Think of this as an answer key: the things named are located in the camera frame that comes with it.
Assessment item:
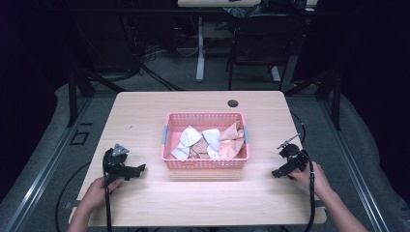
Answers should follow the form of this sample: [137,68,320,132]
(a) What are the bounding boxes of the black cable loop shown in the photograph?
[54,161,92,232]

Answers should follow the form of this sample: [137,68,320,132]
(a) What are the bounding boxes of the small white cloth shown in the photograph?
[201,128,222,160]

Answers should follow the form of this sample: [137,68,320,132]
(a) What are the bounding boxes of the pink plastic basket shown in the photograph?
[161,111,251,171]

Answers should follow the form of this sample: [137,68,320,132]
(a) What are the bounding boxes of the black floor cables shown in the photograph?
[137,44,187,93]

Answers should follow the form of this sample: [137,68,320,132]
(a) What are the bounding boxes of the aluminium floor rail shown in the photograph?
[317,98,391,232]
[3,96,95,232]

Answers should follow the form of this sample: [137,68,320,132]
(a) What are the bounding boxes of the short white desk foot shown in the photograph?
[270,65,282,83]

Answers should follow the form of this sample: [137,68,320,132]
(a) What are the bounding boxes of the black metal stand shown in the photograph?
[283,68,343,131]
[66,62,128,128]

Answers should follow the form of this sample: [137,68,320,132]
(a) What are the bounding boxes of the person's right hand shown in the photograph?
[287,160,334,198]

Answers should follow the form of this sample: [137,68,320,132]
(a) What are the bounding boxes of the black chair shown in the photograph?
[225,12,304,92]

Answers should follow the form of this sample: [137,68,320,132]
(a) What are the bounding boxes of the person's left hand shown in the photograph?
[80,176,124,212]

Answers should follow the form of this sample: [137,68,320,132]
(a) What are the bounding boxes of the thin black cable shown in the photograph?
[290,111,307,143]

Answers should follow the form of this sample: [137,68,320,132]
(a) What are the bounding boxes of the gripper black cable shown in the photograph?
[301,150,317,232]
[102,173,113,232]

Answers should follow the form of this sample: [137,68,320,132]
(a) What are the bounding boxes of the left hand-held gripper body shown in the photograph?
[102,143,131,186]

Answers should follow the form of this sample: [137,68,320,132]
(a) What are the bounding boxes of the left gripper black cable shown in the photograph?
[102,173,113,232]

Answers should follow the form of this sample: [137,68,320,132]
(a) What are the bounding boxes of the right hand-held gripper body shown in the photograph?
[277,132,311,178]

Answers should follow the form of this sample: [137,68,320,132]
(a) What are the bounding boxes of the peach cloth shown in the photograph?
[219,121,247,160]

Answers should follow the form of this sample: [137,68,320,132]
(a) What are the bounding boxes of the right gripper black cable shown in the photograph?
[301,150,317,232]

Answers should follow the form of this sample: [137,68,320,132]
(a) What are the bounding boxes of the large white cloth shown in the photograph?
[170,125,204,160]

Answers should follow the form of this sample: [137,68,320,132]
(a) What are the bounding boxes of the tan cloth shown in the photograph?
[188,137,211,160]

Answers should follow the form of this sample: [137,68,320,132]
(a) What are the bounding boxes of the white desk leg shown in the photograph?
[195,15,207,83]

